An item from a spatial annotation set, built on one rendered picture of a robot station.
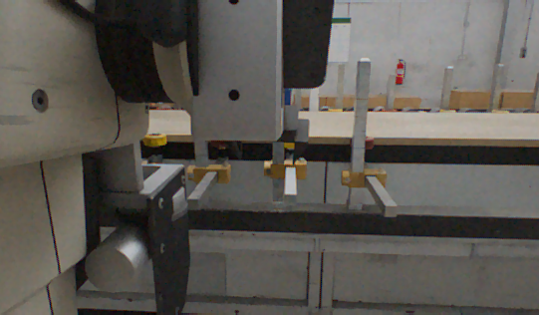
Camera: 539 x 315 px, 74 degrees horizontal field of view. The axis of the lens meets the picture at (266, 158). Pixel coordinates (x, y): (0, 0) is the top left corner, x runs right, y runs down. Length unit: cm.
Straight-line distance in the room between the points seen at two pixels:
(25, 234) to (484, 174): 145
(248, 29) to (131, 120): 11
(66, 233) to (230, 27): 20
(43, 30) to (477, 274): 171
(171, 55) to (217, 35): 3
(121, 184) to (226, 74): 19
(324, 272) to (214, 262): 46
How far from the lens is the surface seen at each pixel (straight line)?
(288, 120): 57
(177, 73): 21
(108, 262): 34
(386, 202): 96
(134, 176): 35
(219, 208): 119
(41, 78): 19
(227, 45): 20
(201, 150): 116
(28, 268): 29
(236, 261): 159
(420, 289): 172
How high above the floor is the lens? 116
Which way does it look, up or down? 15 degrees down
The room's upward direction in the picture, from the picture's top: straight up
